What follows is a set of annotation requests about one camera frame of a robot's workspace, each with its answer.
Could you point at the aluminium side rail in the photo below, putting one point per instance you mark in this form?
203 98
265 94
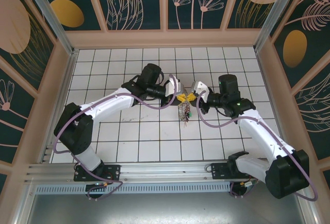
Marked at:
66 85
267 85

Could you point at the aluminium mounting rail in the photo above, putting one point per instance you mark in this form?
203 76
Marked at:
165 172

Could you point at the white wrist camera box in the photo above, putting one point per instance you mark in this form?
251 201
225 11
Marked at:
168 88
199 87

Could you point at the aluminium frame post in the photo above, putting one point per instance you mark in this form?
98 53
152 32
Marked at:
52 15
272 15

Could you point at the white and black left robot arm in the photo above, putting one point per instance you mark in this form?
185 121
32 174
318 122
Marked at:
108 103

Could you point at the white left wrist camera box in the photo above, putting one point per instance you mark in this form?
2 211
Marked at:
168 88

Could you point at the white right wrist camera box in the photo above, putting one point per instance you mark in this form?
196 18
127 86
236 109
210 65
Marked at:
199 87

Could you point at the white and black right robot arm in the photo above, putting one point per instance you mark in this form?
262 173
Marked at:
257 131

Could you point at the large metal keyring with keys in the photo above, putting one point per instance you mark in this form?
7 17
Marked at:
184 113

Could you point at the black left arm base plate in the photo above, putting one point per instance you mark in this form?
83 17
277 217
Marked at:
113 171

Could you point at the grey metal sheet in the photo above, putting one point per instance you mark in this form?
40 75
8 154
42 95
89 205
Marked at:
165 208

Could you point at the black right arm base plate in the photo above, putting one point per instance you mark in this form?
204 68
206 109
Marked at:
219 171

